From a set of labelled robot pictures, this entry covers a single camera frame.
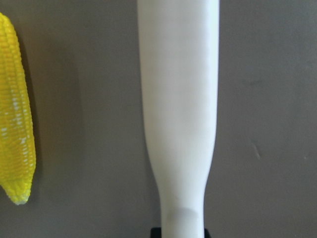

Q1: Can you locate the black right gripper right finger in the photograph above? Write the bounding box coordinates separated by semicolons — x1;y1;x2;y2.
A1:
204;229;211;238

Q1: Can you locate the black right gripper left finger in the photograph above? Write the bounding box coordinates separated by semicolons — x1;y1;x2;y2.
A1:
151;228;161;238

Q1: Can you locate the yellow toy corn cob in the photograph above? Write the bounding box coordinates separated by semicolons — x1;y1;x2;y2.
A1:
0;14;36;205

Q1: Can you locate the white hand brush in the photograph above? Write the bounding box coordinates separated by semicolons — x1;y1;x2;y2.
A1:
137;0;220;238

